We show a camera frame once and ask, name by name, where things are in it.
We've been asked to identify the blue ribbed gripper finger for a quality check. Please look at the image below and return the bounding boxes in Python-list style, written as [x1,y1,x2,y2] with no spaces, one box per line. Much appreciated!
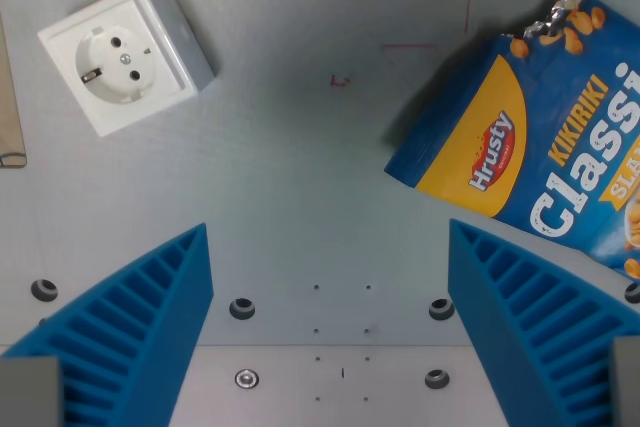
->
[0,222,216,427]
[447,218,640,427]

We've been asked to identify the silver table screw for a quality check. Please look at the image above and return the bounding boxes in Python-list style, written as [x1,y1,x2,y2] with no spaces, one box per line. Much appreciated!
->
[234,368,260,390]

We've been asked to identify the blue peanut snack bag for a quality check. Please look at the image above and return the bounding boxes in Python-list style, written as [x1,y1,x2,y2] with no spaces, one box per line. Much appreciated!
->
[383,0,640,282]

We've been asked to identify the beige wooden board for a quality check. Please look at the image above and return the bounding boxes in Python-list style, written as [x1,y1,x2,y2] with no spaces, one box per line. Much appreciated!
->
[0,11,28,170]

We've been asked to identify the white wall power socket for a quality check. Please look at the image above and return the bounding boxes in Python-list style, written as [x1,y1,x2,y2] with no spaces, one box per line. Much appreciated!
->
[37,0,219,138]

